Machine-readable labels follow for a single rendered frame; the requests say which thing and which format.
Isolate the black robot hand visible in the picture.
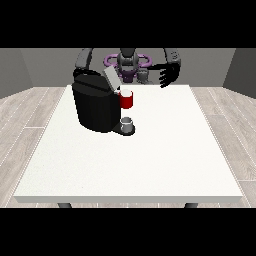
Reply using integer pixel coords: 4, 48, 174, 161
147, 62, 182, 89
72, 67, 88, 77

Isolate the small grey coffee pod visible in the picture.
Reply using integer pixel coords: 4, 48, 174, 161
137, 69, 150, 85

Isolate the pale grey machine lid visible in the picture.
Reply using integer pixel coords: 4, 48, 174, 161
102, 65, 121, 92

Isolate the black coffee machine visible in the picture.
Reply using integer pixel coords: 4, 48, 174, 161
71, 71, 136, 137

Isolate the red pod holder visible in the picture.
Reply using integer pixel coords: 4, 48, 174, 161
118, 89, 134, 110

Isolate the small grey cup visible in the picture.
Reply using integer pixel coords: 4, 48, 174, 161
119, 116, 135, 133

